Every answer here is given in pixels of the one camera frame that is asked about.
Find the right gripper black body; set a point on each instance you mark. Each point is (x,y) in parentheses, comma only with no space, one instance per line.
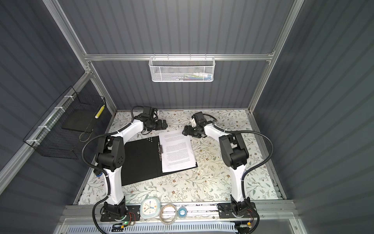
(196,134)

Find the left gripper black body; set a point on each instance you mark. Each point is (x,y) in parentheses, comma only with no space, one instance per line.
(153,125)

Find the metal folder lever clip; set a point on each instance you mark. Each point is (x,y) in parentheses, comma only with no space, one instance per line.
(160,151)

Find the white printed paper stack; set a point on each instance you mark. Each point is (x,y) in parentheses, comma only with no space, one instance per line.
(177,152)

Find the blue folder black inside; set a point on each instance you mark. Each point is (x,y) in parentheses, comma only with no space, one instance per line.
(141,161)

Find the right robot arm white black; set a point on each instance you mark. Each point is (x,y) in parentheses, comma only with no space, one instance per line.
(235,155)

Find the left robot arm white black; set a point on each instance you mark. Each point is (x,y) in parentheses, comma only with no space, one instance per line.
(111,157)

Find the pens in white basket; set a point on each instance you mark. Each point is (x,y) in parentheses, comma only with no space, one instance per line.
(194,77)

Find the yellow marker pen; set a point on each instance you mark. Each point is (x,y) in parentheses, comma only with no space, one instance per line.
(99,112)

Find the black notebook in basket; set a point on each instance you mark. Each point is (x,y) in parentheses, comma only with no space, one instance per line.
(80,121)

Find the small blue tape roll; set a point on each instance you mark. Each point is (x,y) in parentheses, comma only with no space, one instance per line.
(182,212)

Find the mint alarm clock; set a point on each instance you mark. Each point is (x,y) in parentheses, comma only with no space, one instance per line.
(150,208)

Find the clear tape roll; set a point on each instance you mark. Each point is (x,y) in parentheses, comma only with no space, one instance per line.
(168,214)

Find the white wire mesh basket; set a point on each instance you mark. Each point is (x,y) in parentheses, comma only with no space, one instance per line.
(163,68)

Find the black wire basket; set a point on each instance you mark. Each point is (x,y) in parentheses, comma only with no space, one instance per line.
(63,133)

